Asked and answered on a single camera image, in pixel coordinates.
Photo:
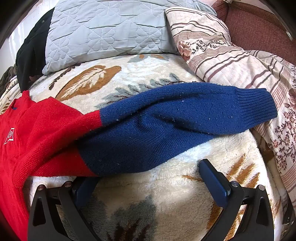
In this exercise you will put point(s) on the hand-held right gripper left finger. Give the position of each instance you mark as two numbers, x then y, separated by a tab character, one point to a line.
83	192

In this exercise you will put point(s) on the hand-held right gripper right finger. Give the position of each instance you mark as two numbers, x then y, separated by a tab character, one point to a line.
214	184

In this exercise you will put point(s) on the red and blue knit sweater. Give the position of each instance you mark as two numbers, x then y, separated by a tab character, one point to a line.
150	129

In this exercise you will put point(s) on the leaf-print fleece blanket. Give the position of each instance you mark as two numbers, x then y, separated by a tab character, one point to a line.
161	204

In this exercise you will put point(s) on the striped floral quilt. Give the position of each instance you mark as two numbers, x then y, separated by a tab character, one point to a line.
231	60

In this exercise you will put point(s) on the dark brown fuzzy cloth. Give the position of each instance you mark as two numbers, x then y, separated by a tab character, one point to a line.
7	76

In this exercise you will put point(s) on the black garment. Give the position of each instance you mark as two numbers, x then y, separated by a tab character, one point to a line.
30	53

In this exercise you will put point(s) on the reddish-brown upholstered headboard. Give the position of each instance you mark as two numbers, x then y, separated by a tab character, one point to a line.
254	27

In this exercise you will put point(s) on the grey quilted pillow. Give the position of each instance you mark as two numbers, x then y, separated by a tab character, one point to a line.
104	30

